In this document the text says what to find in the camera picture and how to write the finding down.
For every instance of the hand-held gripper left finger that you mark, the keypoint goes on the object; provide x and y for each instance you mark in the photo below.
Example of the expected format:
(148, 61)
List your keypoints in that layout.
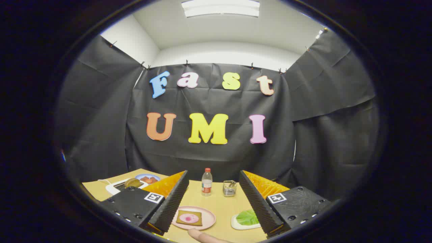
(168, 209)

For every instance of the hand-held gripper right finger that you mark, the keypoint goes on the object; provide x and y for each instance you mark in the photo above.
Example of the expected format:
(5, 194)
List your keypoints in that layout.
(258, 206)

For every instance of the green lettuce leaf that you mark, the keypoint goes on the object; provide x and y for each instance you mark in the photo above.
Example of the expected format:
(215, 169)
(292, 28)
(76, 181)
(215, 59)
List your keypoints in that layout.
(247, 217)

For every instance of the brown bread slice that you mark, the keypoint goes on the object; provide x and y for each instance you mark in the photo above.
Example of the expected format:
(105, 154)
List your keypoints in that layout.
(132, 183)

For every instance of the toast slice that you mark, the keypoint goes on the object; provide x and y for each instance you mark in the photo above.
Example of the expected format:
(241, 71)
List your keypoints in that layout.
(180, 222)

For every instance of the pink ham slice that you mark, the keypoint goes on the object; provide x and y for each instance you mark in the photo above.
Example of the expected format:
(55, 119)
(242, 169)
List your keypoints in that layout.
(189, 218)

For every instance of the small white square plate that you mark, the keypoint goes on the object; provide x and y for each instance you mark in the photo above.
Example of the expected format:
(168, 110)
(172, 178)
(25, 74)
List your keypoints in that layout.
(234, 224)

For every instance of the red food pieces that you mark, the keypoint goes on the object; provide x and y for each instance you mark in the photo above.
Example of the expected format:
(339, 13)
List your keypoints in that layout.
(149, 180)

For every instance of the pink plate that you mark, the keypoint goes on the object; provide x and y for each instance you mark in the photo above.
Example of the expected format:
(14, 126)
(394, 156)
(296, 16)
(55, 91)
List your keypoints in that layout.
(208, 219)

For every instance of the blue plate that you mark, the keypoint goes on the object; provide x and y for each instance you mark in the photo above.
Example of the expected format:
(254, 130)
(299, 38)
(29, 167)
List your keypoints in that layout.
(139, 176)

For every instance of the clear plastic water bottle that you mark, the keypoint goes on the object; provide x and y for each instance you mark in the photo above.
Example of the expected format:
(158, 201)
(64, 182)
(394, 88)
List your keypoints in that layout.
(207, 184)

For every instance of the white toaster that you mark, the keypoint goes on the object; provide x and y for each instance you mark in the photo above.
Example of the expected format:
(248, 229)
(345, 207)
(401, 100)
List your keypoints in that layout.
(113, 189)

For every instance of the black backdrop cloth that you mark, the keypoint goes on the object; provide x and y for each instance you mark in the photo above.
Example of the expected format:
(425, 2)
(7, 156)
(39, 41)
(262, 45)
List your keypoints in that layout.
(209, 155)

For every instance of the ceiling light panel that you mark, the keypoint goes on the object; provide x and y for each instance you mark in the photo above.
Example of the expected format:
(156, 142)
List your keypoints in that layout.
(221, 8)

